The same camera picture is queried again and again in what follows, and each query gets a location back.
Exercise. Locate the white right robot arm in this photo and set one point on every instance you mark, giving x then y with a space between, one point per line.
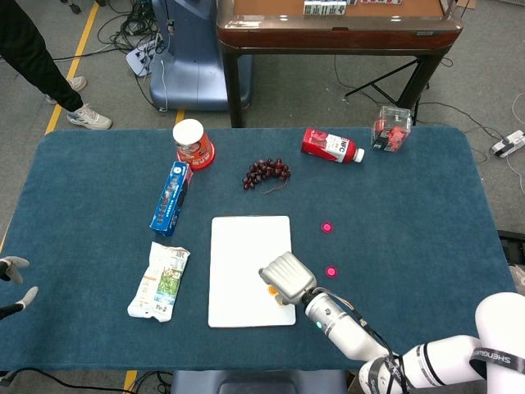
340 324

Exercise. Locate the grey-blue robot torso base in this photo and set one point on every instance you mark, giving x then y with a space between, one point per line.
254 383

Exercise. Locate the black equipment frame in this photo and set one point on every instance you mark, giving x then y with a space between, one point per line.
512 246

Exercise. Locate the grey-tipped left robot hand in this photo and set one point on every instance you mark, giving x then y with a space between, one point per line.
16 264

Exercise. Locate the brown mahjong table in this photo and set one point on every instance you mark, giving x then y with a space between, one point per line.
328 39

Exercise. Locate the face-up mahjong tile row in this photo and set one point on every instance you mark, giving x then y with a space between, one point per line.
381 2

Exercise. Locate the clear box with red toy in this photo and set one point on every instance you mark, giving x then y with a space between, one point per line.
389 133

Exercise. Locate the blue cookie box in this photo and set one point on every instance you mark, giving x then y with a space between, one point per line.
170 201

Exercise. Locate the red juice bottle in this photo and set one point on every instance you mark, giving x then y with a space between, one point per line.
328 145

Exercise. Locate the standing person in black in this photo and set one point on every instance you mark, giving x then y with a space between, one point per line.
28 53

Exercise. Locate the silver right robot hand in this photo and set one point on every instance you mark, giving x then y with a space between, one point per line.
291 277

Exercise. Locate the pink token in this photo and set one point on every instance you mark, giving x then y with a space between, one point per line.
327 227
331 271

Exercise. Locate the dark red grape bunch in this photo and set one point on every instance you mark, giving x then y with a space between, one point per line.
266 170

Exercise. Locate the blue tablecloth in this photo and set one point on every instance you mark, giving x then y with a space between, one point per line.
410 205

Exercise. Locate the brown cardboard sheet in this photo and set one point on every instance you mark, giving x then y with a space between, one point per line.
467 5

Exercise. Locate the red instant noodle cup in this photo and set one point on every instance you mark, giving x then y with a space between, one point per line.
193 152

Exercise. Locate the white cutting board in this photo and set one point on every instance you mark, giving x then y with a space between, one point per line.
246 262

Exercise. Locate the white snack bag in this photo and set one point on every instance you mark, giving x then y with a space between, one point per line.
160 283

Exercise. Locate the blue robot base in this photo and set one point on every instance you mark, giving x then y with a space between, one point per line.
193 61

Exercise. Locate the standing mahjong tile row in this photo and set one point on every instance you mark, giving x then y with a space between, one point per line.
324 8

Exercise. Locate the white power strip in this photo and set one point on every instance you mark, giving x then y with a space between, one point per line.
508 143
139 59

